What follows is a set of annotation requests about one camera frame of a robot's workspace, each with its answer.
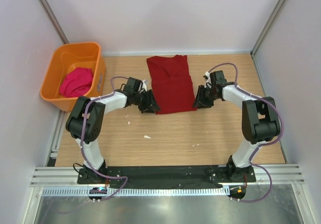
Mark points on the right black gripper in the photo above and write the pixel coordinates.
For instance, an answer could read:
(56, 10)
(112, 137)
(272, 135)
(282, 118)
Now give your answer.
(200, 101)

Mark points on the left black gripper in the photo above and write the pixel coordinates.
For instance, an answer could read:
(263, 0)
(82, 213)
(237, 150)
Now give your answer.
(150, 104)

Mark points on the dark red t-shirt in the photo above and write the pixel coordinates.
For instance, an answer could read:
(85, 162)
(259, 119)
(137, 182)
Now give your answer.
(171, 84)

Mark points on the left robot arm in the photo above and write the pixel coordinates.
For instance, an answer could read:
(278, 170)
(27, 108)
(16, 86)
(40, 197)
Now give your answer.
(86, 118)

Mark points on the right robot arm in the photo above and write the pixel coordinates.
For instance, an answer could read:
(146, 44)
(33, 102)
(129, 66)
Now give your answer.
(259, 124)

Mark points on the pink t-shirt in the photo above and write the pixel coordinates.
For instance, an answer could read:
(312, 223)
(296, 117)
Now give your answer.
(76, 83)

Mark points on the orange plastic bin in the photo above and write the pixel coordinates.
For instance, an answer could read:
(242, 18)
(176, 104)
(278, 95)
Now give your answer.
(66, 59)

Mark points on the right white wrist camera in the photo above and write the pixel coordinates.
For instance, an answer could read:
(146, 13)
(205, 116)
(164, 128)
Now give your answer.
(208, 83)

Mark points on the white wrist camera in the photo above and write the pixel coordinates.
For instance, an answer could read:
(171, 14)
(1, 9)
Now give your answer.
(208, 83)
(144, 84)

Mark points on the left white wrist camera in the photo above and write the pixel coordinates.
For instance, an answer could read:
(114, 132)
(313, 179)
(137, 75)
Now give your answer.
(144, 84)

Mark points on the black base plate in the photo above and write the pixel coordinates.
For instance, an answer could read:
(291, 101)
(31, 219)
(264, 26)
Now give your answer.
(165, 177)

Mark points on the slotted cable duct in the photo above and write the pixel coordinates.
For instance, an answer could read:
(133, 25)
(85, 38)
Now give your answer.
(96, 192)

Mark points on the aluminium rail frame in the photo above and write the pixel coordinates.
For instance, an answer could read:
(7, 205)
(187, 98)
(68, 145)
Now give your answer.
(67, 176)

